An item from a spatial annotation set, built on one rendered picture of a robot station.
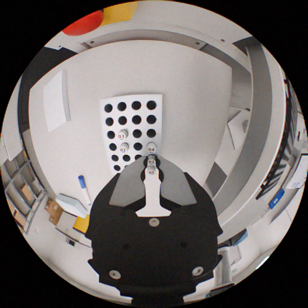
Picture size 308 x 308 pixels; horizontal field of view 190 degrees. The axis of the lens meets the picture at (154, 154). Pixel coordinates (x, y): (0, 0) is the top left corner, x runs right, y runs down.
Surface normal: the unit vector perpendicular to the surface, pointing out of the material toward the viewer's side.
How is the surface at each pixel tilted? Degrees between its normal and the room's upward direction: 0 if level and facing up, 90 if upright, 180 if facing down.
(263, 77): 90
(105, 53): 0
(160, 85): 0
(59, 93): 0
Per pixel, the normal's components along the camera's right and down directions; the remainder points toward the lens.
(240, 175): -0.99, -0.07
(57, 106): 0.04, 0.47
